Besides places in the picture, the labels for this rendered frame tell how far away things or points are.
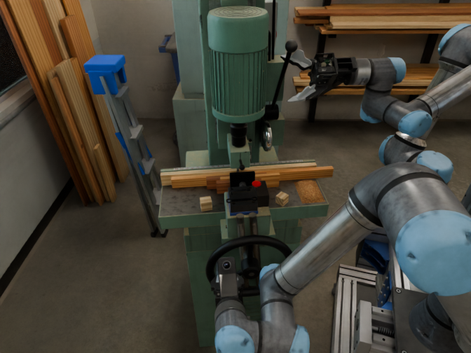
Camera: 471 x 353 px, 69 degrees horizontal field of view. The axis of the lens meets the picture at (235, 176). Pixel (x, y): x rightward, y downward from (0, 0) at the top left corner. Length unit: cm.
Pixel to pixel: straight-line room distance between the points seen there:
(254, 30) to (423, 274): 72
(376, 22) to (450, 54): 175
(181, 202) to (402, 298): 77
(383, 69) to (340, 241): 57
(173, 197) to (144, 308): 95
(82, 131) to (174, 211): 139
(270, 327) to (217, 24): 76
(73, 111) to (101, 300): 117
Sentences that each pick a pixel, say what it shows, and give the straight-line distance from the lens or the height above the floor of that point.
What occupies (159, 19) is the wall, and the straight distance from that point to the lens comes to 348.
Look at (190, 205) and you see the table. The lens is 123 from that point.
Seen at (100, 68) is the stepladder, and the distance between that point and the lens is 187.
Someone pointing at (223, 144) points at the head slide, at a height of 102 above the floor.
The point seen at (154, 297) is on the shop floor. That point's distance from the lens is 211.
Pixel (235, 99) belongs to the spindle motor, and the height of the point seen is 128.
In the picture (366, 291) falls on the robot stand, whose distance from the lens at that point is 193.
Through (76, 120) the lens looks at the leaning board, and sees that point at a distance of 246.
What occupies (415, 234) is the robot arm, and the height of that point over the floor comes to 136.
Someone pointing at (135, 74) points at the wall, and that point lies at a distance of 370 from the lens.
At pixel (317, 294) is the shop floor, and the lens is 211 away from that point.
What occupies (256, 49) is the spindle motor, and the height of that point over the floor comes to 142.
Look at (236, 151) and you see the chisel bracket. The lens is 118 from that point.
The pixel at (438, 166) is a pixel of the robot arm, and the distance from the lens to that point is 133.
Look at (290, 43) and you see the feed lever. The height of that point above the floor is 144.
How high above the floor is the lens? 170
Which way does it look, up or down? 37 degrees down
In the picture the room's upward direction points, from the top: 1 degrees counter-clockwise
